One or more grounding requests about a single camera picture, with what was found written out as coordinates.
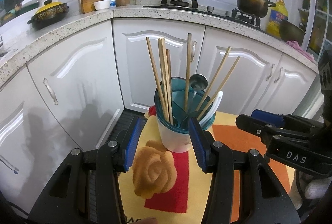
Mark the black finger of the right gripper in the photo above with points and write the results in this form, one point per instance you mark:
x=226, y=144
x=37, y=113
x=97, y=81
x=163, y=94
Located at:
x=259, y=127

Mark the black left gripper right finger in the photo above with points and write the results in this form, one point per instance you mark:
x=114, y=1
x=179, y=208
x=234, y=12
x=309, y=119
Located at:
x=263, y=198

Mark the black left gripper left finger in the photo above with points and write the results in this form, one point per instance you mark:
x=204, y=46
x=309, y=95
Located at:
x=85, y=176

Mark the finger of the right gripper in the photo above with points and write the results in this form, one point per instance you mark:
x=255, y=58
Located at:
x=269, y=118

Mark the white plastic spoon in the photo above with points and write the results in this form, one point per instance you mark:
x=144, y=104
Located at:
x=213, y=108

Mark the wooden chopstick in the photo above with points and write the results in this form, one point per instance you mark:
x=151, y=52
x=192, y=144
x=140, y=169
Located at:
x=218, y=90
x=158, y=86
x=207, y=91
x=165, y=77

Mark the metal spoon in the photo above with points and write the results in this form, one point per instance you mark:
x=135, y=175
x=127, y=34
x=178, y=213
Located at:
x=198, y=82

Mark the short brown chopstick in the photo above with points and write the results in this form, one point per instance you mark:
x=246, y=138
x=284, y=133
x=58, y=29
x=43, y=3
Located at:
x=168, y=54

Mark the wooden handled metal fork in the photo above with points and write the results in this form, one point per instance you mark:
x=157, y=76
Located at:
x=188, y=57

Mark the white kitchen cabinets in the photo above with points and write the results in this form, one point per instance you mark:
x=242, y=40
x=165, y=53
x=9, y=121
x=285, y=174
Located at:
x=71, y=92

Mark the white gloved right hand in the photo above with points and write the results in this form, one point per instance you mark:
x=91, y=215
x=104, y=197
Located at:
x=307, y=187

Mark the left hand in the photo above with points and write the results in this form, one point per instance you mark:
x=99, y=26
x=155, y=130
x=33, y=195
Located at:
x=149, y=220

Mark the pink cloth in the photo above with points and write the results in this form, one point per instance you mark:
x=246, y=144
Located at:
x=296, y=46

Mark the colourful patterned table mat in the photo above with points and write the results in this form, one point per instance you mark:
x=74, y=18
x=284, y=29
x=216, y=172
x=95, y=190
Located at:
x=170, y=186

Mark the dark bowl on counter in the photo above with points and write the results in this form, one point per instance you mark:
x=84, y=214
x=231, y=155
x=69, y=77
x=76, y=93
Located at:
x=290, y=32

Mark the floral white utensil holder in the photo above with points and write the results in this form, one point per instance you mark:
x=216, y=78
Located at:
x=175, y=136

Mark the yellow oil bottle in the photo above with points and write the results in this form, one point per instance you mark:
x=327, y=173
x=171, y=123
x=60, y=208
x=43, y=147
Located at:
x=278, y=13

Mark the steel pot with lid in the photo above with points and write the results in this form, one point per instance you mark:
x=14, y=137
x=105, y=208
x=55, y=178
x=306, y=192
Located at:
x=258, y=8

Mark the gas stove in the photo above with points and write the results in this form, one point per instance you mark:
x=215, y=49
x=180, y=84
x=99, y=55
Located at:
x=192, y=5

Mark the yellow lidded black casserole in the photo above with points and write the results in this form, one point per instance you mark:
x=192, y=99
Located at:
x=50, y=13

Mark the small white bowl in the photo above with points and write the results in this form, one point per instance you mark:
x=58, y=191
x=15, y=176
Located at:
x=103, y=4

